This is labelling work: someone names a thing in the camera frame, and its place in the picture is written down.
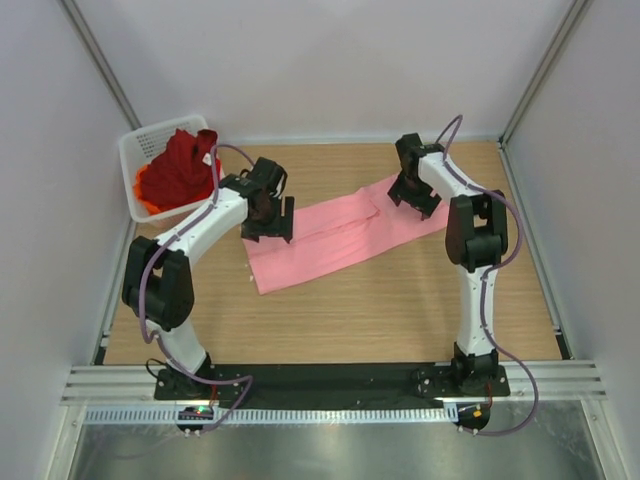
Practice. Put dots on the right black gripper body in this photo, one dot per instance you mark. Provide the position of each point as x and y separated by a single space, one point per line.
417 190

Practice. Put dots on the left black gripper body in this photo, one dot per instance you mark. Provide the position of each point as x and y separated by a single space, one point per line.
270 219

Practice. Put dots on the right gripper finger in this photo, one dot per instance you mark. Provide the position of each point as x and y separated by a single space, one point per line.
428 205
394 193

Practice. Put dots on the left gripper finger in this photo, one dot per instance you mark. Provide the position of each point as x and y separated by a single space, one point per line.
251 233
289 209

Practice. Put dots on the pink t shirt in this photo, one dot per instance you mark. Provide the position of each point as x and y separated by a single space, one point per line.
338 233

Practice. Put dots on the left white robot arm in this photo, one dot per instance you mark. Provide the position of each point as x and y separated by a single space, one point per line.
158 284

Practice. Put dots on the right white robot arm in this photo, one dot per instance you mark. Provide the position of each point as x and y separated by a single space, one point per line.
476 239

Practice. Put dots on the dark red t shirt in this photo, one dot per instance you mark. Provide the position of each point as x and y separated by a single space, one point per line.
186 152

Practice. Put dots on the orange t shirt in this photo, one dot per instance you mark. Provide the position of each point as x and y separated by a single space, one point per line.
161 190

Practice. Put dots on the white plastic laundry basket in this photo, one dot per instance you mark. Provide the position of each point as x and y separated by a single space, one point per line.
138 148

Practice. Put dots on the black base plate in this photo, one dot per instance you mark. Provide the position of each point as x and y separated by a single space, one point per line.
368 386

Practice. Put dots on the right aluminium frame post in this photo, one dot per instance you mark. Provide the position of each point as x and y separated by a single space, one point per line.
569 23

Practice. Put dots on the aluminium frame post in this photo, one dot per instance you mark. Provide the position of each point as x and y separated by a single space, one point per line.
92 47
569 23

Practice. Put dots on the left aluminium frame post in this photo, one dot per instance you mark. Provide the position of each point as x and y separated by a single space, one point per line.
92 47

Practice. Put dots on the white slotted cable duct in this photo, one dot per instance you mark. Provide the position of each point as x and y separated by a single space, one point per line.
197 414

